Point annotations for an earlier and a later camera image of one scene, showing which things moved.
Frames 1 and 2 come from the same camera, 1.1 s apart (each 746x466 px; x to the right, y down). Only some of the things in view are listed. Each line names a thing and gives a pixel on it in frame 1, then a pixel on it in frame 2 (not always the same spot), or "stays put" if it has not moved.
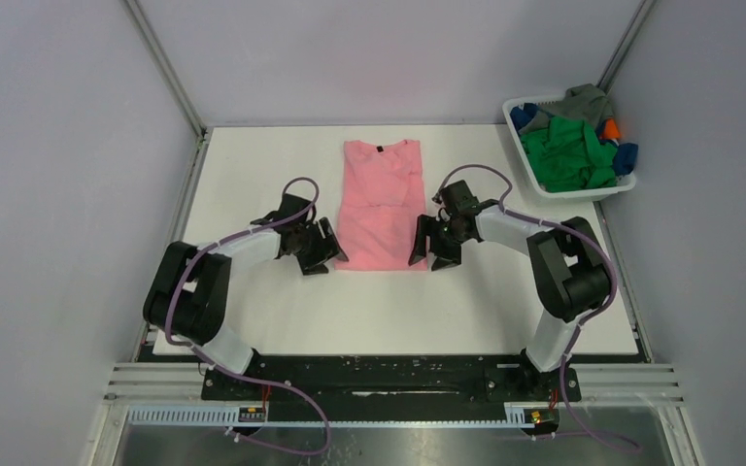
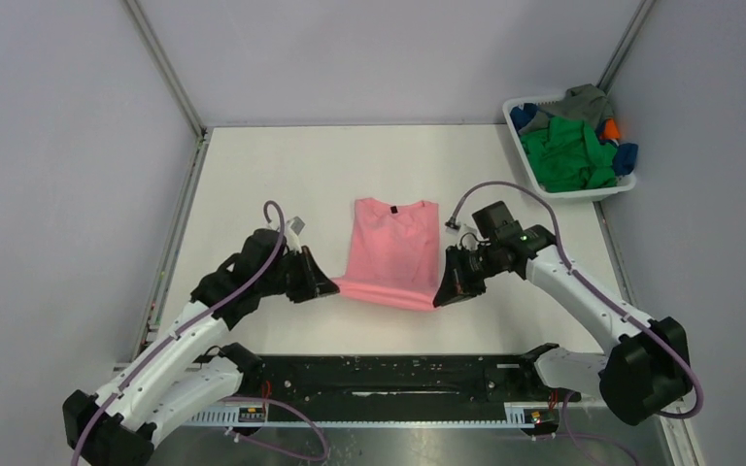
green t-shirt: [567, 155] stays put
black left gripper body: [310, 238] → [295, 278]
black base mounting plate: [389, 387] stays put
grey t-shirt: [585, 101] stays put
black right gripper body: [450, 227] → [471, 268]
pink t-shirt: [382, 197] → [394, 254]
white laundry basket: [622, 185] stays put
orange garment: [611, 130] stays put
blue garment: [625, 159] stays put
